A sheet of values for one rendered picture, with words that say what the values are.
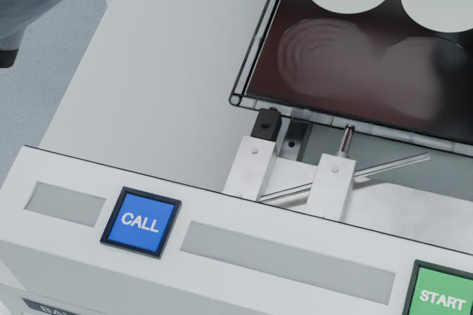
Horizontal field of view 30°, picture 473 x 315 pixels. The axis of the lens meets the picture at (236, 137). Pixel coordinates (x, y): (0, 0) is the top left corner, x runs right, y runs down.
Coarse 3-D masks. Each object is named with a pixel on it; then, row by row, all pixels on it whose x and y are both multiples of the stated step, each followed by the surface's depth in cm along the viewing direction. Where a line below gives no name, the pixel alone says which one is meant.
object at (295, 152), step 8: (296, 120) 94; (288, 128) 93; (296, 128) 93; (304, 128) 93; (312, 128) 96; (288, 136) 93; (296, 136) 92; (304, 136) 93; (288, 144) 92; (296, 144) 92; (304, 144) 94; (280, 152) 92; (288, 152) 92; (296, 152) 92; (304, 152) 95; (296, 160) 91
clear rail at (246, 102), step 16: (240, 96) 89; (288, 112) 88; (320, 112) 88; (336, 128) 87; (352, 128) 87; (368, 128) 86; (384, 128) 86; (400, 128) 86; (416, 144) 85; (432, 144) 85; (448, 144) 84; (464, 144) 84
